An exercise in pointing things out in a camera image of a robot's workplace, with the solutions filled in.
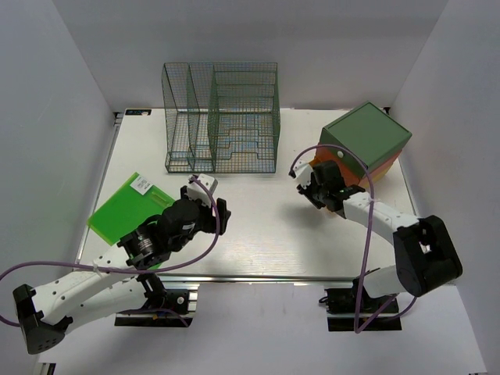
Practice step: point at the aluminium table edge rail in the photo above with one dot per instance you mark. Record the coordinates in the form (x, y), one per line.
(237, 278)

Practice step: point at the green plastic folder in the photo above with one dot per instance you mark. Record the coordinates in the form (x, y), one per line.
(128, 207)

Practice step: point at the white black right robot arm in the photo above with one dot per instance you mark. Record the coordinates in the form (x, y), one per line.
(425, 257)

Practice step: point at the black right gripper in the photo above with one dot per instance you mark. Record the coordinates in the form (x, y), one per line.
(307, 192)

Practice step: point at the green wire mesh organizer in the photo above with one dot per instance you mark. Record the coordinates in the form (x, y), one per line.
(221, 117)

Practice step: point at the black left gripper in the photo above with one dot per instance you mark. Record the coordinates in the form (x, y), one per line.
(223, 214)

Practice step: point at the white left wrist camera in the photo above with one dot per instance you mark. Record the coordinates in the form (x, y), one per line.
(201, 187)

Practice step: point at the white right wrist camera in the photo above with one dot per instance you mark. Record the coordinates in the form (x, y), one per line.
(301, 172)

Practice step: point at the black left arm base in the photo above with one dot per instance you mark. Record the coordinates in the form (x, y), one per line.
(165, 305)

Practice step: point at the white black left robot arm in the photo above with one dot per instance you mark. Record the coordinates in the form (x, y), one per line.
(48, 312)

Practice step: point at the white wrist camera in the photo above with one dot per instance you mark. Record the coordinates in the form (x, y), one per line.
(201, 187)
(301, 172)

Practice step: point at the green top drawer box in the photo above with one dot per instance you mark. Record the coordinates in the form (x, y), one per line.
(367, 132)

